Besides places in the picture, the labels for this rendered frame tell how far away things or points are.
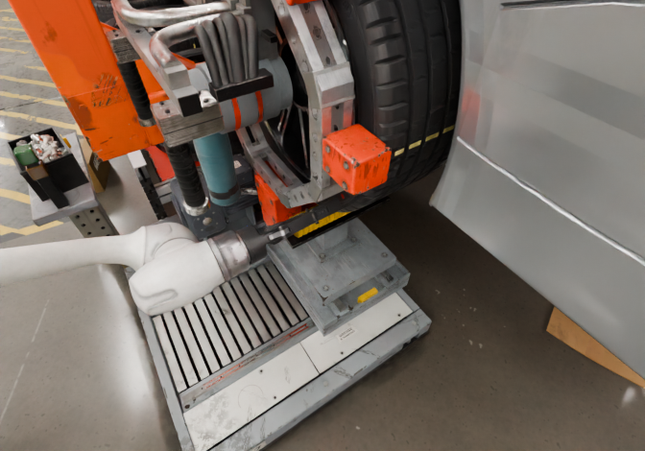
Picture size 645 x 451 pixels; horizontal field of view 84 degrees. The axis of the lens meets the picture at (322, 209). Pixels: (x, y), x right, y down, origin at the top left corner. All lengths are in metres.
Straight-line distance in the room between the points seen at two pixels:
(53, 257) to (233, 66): 0.46
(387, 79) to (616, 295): 0.41
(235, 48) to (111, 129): 0.76
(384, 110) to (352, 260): 0.73
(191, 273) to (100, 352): 0.87
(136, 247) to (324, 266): 0.62
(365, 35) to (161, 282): 0.52
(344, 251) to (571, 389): 0.84
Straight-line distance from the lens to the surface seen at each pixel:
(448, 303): 1.48
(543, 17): 0.49
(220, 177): 1.00
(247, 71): 0.56
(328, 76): 0.57
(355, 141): 0.58
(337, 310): 1.20
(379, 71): 0.58
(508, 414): 1.38
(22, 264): 0.77
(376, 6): 0.59
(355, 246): 1.27
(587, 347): 1.59
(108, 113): 1.24
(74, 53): 1.18
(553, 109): 0.50
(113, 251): 0.84
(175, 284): 0.70
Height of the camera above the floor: 1.22
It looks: 46 degrees down
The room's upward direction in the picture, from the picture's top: straight up
